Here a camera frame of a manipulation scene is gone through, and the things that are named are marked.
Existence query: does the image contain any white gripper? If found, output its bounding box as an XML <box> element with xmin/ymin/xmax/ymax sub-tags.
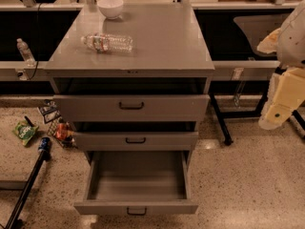
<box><xmin>256</xmin><ymin>28</ymin><xmax>305</xmax><ymax>130</ymax></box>

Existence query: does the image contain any clear plastic water bottle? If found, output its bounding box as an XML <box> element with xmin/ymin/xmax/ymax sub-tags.
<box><xmin>81</xmin><ymin>32</ymin><xmax>133</xmax><ymax>53</ymax></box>

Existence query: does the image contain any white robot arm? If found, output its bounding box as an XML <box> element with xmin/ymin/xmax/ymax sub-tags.
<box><xmin>257</xmin><ymin>1</ymin><xmax>305</xmax><ymax>130</ymax></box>

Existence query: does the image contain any grey middle drawer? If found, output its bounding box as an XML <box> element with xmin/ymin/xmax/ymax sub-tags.
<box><xmin>73</xmin><ymin>132</ymin><xmax>198</xmax><ymax>151</ymax></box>

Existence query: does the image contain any grey metal drawer cabinet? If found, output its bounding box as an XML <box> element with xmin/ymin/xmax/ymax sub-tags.
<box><xmin>44</xmin><ymin>3</ymin><xmax>216</xmax><ymax>164</ymax></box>

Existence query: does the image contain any grey top drawer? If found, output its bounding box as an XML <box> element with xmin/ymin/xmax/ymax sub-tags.
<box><xmin>54</xmin><ymin>94</ymin><xmax>209</xmax><ymax>122</ymax></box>

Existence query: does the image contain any grey open bottom drawer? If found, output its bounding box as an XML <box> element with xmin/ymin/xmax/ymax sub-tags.
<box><xmin>74</xmin><ymin>151</ymin><xmax>197</xmax><ymax>216</ymax></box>

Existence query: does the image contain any small upright water bottle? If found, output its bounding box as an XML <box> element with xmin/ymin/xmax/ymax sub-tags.
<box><xmin>16</xmin><ymin>38</ymin><xmax>36</xmax><ymax>67</ymax></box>

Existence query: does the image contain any black folding stand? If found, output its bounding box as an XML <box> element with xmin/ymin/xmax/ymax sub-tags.
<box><xmin>209</xmin><ymin>66</ymin><xmax>305</xmax><ymax>146</ymax></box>

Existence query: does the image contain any dark grey tray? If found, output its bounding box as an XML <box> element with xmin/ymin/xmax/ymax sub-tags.
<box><xmin>234</xmin><ymin>13</ymin><xmax>289</xmax><ymax>57</ymax></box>

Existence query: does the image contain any white ceramic bowl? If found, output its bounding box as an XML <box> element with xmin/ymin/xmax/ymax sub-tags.
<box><xmin>97</xmin><ymin>0</ymin><xmax>124</xmax><ymax>19</ymax></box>

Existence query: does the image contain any orange snack packet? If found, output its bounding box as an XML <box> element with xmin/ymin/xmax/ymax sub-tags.
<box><xmin>55</xmin><ymin>123</ymin><xmax>73</xmax><ymax>141</ymax></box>

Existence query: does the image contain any blue soda can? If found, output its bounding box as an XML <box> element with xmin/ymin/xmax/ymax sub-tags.
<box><xmin>38</xmin><ymin>137</ymin><xmax>51</xmax><ymax>153</ymax></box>

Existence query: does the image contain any green snack bag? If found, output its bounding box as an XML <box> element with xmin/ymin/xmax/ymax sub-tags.
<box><xmin>12</xmin><ymin>120</ymin><xmax>39</xmax><ymax>146</ymax></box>

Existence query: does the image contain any black tripod leg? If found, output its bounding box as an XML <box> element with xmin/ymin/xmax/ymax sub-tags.
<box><xmin>5</xmin><ymin>151</ymin><xmax>51</xmax><ymax>229</ymax></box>

